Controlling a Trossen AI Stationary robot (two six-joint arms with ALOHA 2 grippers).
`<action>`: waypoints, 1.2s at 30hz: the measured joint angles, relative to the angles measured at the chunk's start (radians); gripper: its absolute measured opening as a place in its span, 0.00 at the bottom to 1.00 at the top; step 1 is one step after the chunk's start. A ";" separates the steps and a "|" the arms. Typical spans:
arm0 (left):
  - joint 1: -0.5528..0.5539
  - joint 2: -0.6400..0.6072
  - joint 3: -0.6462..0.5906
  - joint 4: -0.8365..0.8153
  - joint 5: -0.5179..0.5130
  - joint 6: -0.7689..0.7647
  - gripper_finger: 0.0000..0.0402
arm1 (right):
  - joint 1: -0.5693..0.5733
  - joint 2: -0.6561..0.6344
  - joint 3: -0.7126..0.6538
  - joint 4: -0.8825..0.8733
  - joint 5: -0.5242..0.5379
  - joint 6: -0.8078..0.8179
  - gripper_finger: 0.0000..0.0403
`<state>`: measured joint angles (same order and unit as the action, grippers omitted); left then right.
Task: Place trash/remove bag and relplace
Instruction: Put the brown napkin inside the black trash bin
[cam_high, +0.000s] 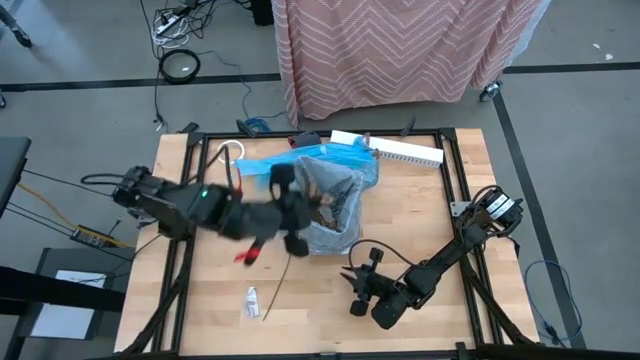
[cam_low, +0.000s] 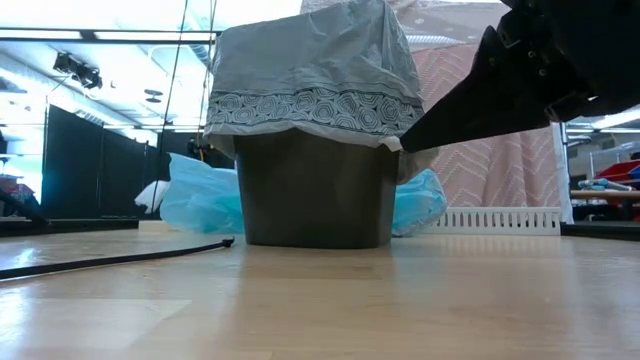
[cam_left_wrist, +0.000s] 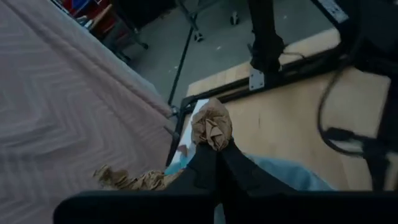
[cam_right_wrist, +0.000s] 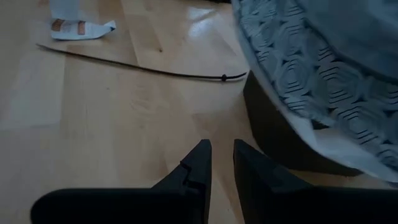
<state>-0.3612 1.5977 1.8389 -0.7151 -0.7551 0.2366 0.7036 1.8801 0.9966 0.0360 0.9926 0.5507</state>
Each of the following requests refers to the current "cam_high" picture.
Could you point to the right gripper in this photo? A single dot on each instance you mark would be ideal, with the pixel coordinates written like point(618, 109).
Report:
point(375, 287)

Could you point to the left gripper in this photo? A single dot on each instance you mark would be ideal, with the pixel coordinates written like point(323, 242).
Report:
point(265, 217)

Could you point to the brown paper ball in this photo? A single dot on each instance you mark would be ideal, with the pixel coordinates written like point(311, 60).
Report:
point(330, 215)

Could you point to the grey plastic trash bag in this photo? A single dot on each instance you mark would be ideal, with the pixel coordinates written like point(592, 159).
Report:
point(330, 175)

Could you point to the blue plastic trash bag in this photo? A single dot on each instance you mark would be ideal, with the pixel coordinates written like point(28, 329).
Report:
point(340, 152)

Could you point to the thin brown stick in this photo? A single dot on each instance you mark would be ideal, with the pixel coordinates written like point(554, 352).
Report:
point(280, 285)

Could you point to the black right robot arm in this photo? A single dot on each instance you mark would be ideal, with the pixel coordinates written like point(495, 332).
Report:
point(440, 265)

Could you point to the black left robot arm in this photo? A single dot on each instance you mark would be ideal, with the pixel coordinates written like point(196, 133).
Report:
point(170, 200)

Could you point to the small black red object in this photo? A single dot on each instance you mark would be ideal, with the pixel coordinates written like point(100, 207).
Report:
point(307, 138)

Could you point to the red tape tag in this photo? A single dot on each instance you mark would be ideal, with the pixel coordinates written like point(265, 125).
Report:
point(250, 255)

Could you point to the white tape roll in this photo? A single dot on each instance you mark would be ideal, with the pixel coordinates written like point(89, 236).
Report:
point(237, 146)

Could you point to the pink chevron cloth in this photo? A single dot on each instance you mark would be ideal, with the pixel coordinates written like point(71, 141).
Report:
point(390, 50)

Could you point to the black floor box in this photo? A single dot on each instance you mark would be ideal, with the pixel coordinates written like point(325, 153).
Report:
point(262, 12)

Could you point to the silver caster wheel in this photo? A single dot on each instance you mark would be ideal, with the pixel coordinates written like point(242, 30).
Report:
point(491, 91)

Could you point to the black electronics box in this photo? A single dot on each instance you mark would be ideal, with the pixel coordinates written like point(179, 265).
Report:
point(89, 236)

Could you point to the white power strip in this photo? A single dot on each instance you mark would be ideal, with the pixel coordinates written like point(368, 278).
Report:
point(167, 24)

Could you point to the black horizontal bar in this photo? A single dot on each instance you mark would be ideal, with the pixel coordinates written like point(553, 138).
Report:
point(60, 290)

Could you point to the white paper sheet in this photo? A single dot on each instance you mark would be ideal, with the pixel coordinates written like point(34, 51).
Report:
point(60, 322)

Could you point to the black desk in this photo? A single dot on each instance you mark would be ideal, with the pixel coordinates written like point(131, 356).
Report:
point(12, 165)

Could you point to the black chair leg with caster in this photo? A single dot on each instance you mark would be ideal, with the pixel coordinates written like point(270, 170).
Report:
point(20, 36)

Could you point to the silver metal bracket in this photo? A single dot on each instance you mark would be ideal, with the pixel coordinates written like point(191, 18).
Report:
point(459, 208)

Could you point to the black aluminium table frame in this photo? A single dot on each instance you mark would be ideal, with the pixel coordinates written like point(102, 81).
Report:
point(425, 133)

